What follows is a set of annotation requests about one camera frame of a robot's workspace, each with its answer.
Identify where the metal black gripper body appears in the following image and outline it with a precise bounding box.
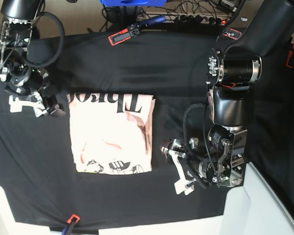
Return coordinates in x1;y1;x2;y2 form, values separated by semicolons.
8;85;58;118

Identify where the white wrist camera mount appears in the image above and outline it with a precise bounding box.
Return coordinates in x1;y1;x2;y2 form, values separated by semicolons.
174;179;195;196

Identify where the robot arm left side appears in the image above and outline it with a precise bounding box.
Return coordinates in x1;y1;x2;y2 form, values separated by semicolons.
161;0;294;194

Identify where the pink T-shirt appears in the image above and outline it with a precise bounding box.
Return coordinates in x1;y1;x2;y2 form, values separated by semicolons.
67;93;156;175

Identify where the orange black clamp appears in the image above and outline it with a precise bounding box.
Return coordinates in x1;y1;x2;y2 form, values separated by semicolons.
108;16;166;46

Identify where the red object at right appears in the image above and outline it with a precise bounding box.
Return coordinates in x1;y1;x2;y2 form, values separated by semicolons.
286;43;294;69

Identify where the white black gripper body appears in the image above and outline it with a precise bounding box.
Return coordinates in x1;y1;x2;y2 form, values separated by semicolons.
160;139;210;188

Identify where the blue box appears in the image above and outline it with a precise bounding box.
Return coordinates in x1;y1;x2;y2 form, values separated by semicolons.
100;0;167;7

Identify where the black table cloth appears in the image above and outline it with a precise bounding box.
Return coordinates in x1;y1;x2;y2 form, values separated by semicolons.
0;32;294;233

